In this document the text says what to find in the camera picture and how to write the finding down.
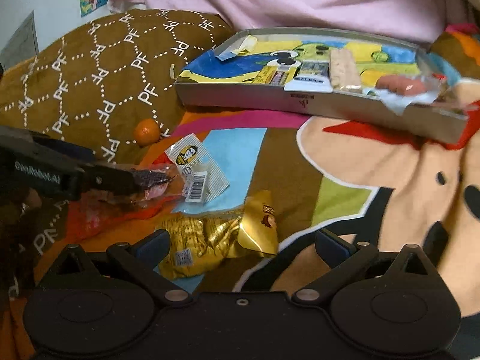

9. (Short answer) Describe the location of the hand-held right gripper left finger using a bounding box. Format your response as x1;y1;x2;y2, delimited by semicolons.
47;229;194;304

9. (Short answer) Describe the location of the colourful printed blanket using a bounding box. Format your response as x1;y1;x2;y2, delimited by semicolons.
11;22;480;360

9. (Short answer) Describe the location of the grey wall panel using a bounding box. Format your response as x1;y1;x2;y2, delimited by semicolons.
0;10;39;71

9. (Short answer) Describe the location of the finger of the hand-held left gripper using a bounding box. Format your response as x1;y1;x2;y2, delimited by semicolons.
80;163;177;200

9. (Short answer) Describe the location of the clear red snack packet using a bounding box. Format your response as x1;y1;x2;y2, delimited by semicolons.
69;163;188;239

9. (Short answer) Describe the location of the brown patterned cushion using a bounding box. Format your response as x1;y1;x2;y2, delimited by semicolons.
0;8;235;308

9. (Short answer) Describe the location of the orange tangerine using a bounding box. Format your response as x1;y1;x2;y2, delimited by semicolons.
134;118;162;147

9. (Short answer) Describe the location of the white blue snack packet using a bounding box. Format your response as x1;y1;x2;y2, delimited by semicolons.
284;61;333;93

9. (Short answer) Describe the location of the grey box with cartoon lining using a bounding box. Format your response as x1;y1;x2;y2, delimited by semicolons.
174;27;471;145

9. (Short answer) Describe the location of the gold snack packet brown print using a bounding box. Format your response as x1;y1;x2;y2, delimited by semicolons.
237;190;281;258

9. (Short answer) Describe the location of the white nougat bar packet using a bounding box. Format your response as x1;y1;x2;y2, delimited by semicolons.
328;48;364;95

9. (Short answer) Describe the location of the crumpled gold snack packet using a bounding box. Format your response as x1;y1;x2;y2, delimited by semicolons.
157;213;245;281

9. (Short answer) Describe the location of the white snack packet with face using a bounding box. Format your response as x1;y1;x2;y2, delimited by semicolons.
164;133;230;204

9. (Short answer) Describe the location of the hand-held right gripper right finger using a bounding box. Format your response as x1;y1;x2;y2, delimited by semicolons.
292;229;437;304

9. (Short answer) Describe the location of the pink sausage snack packet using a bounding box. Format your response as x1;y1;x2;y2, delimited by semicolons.
374;74;449;106

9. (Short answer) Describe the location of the yellow snack packet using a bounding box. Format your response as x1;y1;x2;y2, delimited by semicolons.
254;65;298;86

